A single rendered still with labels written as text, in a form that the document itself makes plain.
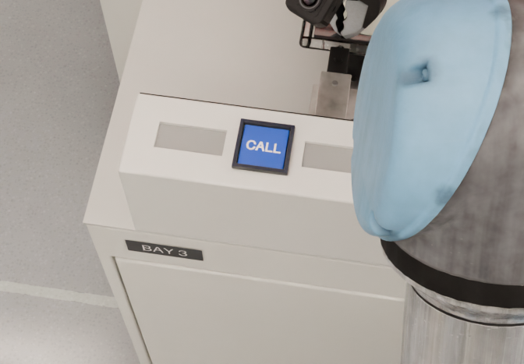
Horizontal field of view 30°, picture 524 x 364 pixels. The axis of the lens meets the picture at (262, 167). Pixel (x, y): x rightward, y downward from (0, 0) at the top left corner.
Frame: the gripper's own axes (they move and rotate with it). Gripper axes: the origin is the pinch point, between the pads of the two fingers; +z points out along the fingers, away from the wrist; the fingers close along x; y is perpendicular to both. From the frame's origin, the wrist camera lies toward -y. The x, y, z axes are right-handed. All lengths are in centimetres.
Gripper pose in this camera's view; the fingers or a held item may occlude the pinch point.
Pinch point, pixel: (341, 33)
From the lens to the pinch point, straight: 112.2
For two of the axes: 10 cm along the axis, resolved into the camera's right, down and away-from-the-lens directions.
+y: 5.9, -7.1, 3.8
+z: 0.1, 4.8, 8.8
